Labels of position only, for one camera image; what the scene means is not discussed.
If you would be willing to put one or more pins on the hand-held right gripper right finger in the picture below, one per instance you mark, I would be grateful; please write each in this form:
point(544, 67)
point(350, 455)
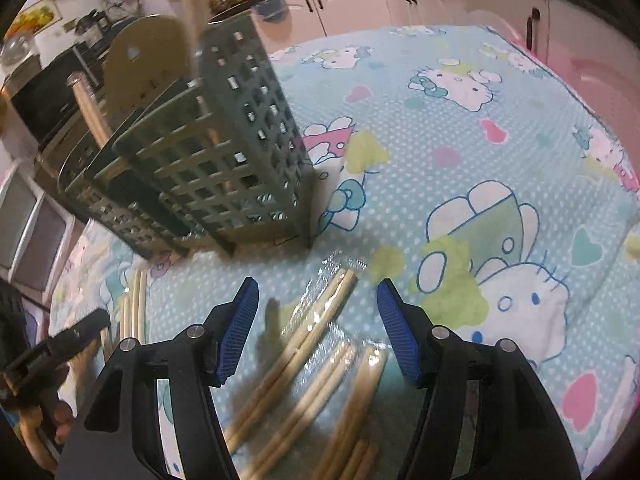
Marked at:
point(400, 330)

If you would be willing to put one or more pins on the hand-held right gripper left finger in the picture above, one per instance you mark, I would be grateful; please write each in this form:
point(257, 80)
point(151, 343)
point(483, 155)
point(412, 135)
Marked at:
point(240, 320)

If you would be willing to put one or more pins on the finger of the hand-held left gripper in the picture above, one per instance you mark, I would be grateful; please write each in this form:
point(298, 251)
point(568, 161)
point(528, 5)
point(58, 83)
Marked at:
point(75, 332)

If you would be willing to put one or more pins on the wooden chopstick pair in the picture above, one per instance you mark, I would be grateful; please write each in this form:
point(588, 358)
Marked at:
point(136, 305)
point(357, 400)
point(310, 400)
point(90, 110)
point(192, 5)
point(302, 340)

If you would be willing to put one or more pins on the green plastic utensil holder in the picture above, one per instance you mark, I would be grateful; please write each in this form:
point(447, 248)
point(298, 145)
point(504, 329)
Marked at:
point(240, 125)

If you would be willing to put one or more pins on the person's left hand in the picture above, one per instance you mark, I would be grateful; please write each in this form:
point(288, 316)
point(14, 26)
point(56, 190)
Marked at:
point(62, 417)

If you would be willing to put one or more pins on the white framed glass door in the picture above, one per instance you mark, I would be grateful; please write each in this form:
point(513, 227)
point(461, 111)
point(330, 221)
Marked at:
point(30, 225)

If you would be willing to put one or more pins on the cartoon cat printed blanket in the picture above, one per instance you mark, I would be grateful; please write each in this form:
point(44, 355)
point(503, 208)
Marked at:
point(450, 160)

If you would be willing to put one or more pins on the black microwave oven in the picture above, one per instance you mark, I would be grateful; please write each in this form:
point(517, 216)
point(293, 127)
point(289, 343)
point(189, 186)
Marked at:
point(45, 95)

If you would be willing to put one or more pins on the clear glass bowl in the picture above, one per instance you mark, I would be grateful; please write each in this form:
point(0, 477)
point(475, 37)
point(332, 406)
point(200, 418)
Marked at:
point(12, 47)

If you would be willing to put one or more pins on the black blender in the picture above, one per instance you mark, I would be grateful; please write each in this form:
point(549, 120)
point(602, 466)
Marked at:
point(90, 25)

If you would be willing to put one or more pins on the pink blanket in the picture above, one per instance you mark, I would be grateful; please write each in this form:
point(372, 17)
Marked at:
point(550, 67)

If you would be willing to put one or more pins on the blue bowl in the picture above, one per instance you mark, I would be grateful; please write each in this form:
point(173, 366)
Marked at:
point(270, 8)

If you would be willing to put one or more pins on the fruit wall poster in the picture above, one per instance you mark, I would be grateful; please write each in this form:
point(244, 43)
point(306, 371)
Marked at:
point(32, 17)

